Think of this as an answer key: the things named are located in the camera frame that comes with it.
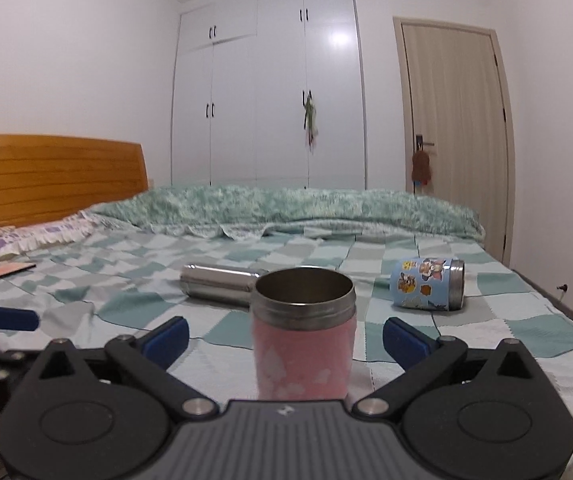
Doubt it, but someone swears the wooden headboard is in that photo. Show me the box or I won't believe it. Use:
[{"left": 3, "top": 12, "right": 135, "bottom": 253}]
[{"left": 0, "top": 134, "right": 150, "bottom": 229}]

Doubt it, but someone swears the pink steel-rimmed cup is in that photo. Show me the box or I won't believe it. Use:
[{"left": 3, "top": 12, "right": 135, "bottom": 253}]
[{"left": 250, "top": 267, "right": 357, "bottom": 402}]

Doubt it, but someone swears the silver steel flask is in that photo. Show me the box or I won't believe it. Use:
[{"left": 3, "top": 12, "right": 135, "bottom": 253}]
[{"left": 180, "top": 263, "right": 270, "bottom": 308}]

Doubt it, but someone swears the brown hanging plush toy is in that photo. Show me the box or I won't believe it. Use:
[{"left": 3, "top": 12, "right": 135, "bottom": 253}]
[{"left": 411, "top": 150, "right": 433, "bottom": 194}]

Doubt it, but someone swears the white wardrobe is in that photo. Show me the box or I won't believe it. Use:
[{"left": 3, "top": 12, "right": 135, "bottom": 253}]
[{"left": 170, "top": 0, "right": 367, "bottom": 192}]

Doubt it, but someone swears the beige door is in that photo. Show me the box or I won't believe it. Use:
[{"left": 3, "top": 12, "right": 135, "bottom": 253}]
[{"left": 393, "top": 16, "right": 513, "bottom": 267}]

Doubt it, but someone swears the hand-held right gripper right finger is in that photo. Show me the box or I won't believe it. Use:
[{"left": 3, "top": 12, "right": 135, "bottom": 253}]
[{"left": 353, "top": 316, "right": 542, "bottom": 418}]

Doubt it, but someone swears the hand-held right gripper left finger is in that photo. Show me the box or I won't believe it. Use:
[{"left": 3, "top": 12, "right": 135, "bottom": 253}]
[{"left": 31, "top": 316, "right": 218, "bottom": 417}]

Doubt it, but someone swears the green hanging ornament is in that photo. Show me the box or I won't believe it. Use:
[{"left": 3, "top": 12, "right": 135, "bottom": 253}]
[{"left": 303, "top": 89, "right": 320, "bottom": 154}]

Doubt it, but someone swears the blue cartoon sticker cup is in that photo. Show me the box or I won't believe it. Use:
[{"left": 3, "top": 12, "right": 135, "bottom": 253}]
[{"left": 391, "top": 257, "right": 466, "bottom": 311}]

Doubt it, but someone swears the green checkered bed sheet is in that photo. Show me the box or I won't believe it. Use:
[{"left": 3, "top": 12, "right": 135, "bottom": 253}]
[{"left": 0, "top": 220, "right": 573, "bottom": 480}]

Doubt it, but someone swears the purple floral frilled pillow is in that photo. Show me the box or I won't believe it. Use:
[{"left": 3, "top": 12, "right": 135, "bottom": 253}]
[{"left": 0, "top": 212, "right": 112, "bottom": 262}]

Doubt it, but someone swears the flat pink booklet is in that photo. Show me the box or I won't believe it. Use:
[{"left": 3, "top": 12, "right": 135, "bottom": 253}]
[{"left": 0, "top": 262, "right": 37, "bottom": 289}]

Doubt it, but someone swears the green floral quilt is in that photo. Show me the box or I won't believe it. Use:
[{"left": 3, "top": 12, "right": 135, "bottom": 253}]
[{"left": 86, "top": 185, "right": 486, "bottom": 242}]

